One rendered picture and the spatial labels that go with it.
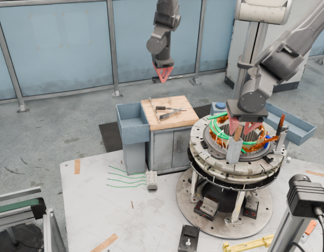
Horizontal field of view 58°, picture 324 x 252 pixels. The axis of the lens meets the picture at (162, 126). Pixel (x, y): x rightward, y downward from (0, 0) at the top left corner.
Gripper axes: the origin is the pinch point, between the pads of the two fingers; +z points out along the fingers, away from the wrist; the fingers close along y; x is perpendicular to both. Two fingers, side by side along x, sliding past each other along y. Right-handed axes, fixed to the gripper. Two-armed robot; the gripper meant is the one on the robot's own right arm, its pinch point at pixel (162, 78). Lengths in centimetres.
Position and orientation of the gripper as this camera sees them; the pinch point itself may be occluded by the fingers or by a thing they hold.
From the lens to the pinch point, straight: 116.7
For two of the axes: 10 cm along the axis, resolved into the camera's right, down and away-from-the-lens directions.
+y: 2.7, 5.9, -7.6
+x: 9.6, -1.5, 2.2
